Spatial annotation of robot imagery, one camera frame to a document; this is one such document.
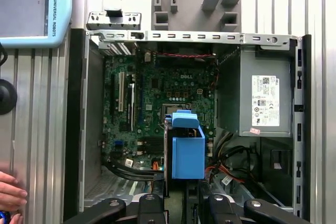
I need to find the black PC case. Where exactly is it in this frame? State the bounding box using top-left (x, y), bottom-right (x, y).
top-left (62, 28), bottom-right (313, 224)

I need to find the orange wire bundle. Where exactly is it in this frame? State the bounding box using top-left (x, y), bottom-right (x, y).
top-left (152, 157), bottom-right (245, 183)

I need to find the green motherboard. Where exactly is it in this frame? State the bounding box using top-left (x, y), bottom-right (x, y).
top-left (102, 50), bottom-right (220, 172)

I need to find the CPU socket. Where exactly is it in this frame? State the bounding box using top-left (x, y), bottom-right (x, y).
top-left (160, 101), bottom-right (195, 120)

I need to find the red black fan wire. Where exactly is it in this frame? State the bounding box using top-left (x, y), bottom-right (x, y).
top-left (156, 52), bottom-right (220, 88)

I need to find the black RAM slot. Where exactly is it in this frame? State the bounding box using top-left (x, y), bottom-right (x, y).
top-left (136, 146), bottom-right (214, 157)
top-left (136, 137), bottom-right (214, 148)

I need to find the hard disk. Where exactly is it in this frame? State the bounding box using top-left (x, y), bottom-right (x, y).
top-left (163, 109), bottom-right (206, 199)

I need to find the pale blue teach pendant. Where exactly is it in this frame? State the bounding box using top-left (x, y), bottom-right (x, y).
top-left (0, 0), bottom-right (73, 49)

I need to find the grey power supply unit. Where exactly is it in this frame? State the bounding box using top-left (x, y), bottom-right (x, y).
top-left (217, 45), bottom-right (295, 137)

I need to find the black cable bundle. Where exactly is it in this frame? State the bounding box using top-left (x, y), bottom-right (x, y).
top-left (107, 155), bottom-right (165, 183)

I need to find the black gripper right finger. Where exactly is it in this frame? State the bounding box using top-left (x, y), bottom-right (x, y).
top-left (188, 179), bottom-right (313, 224)

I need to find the white expansion slot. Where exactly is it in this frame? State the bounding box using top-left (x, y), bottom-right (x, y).
top-left (117, 71), bottom-right (124, 112)

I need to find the black round disc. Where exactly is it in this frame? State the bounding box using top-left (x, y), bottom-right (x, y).
top-left (0, 78), bottom-right (18, 116)

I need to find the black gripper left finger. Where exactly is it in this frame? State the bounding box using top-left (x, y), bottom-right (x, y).
top-left (64, 179), bottom-right (171, 224)

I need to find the metal expansion slot bracket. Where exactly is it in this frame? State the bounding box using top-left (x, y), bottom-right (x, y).
top-left (86, 0), bottom-right (142, 30)

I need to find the person's hand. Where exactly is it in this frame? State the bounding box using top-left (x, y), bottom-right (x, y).
top-left (0, 170), bottom-right (28, 224)

